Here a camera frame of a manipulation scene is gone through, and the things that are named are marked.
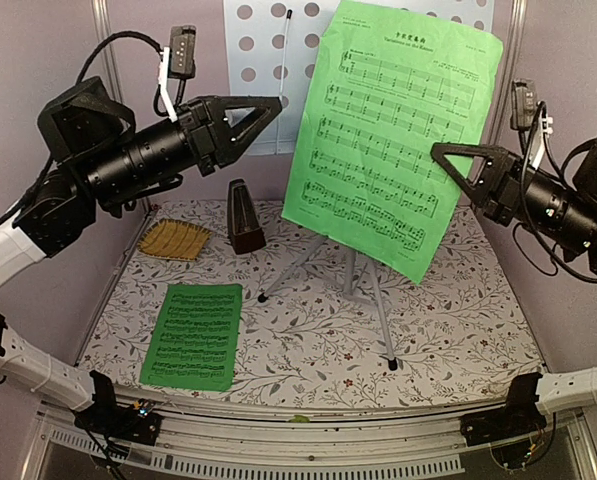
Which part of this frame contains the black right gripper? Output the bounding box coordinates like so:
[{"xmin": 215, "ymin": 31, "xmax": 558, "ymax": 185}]
[{"xmin": 431, "ymin": 138, "xmax": 597, "ymax": 252}]

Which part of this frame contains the dark red metronome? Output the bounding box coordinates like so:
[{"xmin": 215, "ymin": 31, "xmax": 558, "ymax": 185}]
[{"xmin": 227, "ymin": 179, "xmax": 266, "ymax": 255}]

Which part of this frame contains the white perforated music stand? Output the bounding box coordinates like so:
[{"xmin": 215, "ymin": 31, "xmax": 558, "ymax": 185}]
[{"xmin": 221, "ymin": 0, "xmax": 497, "ymax": 372}]

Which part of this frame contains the green sheet music page one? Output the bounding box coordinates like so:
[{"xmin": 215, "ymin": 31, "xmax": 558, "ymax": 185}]
[{"xmin": 282, "ymin": 1, "xmax": 503, "ymax": 283}]

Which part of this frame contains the green sheet music stack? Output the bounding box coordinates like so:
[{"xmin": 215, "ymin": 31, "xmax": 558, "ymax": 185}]
[{"xmin": 139, "ymin": 284, "xmax": 242, "ymax": 392}]

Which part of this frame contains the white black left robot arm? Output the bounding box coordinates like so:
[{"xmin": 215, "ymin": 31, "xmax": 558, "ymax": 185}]
[{"xmin": 0, "ymin": 76, "xmax": 282, "ymax": 445}]

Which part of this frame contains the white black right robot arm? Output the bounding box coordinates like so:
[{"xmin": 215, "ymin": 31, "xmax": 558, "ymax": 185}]
[{"xmin": 431, "ymin": 137, "xmax": 597, "ymax": 445}]

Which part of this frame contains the woven bamboo tray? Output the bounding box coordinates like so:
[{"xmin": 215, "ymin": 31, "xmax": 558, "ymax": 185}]
[{"xmin": 138, "ymin": 218, "xmax": 211, "ymax": 261}]

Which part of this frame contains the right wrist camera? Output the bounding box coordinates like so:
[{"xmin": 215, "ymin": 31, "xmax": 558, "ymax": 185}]
[{"xmin": 510, "ymin": 79, "xmax": 553, "ymax": 169}]

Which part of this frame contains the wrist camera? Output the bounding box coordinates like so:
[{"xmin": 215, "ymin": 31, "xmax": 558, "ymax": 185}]
[
  {"xmin": 510, "ymin": 79, "xmax": 553, "ymax": 169},
  {"xmin": 157, "ymin": 25, "xmax": 197, "ymax": 122}
]

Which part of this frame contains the aluminium corner post right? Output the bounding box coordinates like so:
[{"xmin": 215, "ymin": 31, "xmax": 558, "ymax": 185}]
[{"xmin": 481, "ymin": 0, "xmax": 528, "ymax": 144}]

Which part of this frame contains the aluminium corner post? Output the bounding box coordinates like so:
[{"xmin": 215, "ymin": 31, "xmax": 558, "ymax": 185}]
[
  {"xmin": 481, "ymin": 0, "xmax": 528, "ymax": 144},
  {"xmin": 90, "ymin": 0, "xmax": 152, "ymax": 211}
]

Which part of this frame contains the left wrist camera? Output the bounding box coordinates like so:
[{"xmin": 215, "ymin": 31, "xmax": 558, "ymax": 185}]
[{"xmin": 157, "ymin": 25, "xmax": 197, "ymax": 122}]

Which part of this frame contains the aluminium corner post left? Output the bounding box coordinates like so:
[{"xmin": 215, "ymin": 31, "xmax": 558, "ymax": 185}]
[{"xmin": 90, "ymin": 0, "xmax": 152, "ymax": 211}]

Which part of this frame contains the aluminium front rail frame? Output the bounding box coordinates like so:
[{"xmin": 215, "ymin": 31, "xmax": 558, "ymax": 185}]
[{"xmin": 21, "ymin": 399, "xmax": 597, "ymax": 479}]

